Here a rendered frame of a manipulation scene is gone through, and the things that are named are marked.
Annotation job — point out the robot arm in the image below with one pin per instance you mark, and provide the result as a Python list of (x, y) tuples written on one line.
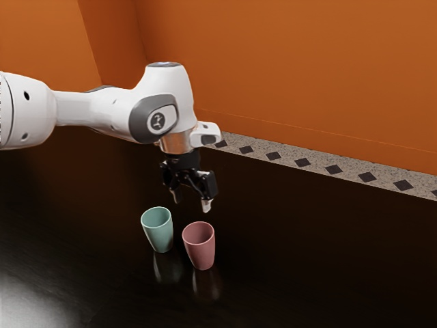
[(102, 109)]

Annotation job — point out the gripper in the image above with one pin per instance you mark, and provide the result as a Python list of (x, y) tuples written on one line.
[(182, 165)]

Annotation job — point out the pink cup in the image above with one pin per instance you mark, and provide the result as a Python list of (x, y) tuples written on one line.
[(199, 246)]

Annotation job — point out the green cup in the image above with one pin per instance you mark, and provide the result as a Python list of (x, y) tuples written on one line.
[(157, 230)]

